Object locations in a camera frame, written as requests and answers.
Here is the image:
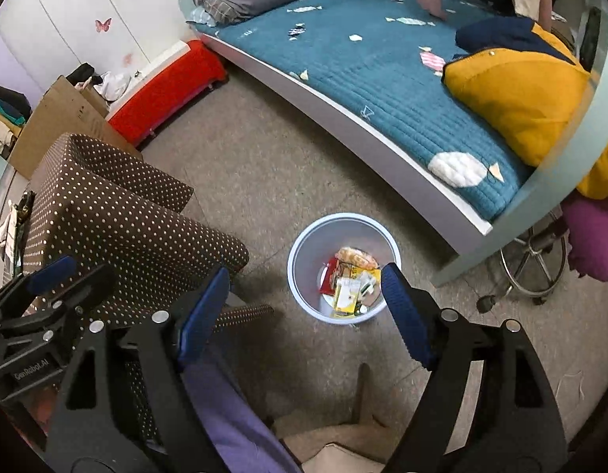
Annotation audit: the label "white round trash bin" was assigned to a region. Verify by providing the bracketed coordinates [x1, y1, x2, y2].
[287, 212, 403, 326]

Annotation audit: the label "brown polka dot table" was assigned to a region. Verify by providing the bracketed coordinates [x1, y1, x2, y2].
[23, 134, 250, 328]

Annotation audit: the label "purple trouser leg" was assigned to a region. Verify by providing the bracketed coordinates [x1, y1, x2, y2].
[182, 347, 301, 473]

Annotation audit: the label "brown cardboard box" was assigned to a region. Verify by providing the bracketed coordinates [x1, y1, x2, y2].
[8, 76, 142, 179]

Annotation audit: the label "chrome swivel chair base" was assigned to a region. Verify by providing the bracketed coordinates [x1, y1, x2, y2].
[476, 211, 568, 314]

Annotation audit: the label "white plastic bag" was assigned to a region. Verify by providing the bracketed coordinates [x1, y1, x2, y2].
[93, 72, 132, 102]

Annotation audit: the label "magenta cloth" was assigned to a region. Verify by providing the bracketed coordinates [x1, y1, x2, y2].
[561, 191, 608, 282]

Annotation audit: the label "red snack wrapper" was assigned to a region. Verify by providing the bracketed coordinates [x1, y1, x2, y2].
[319, 256, 340, 296]

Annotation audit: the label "red fabric bench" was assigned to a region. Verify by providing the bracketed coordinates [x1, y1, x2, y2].
[108, 39, 227, 147]

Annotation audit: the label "yellow navy jacket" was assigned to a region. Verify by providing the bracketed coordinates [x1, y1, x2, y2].
[441, 15, 608, 201]

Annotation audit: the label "teal quilted bed mattress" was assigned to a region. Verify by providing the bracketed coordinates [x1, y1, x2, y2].
[188, 0, 530, 221]

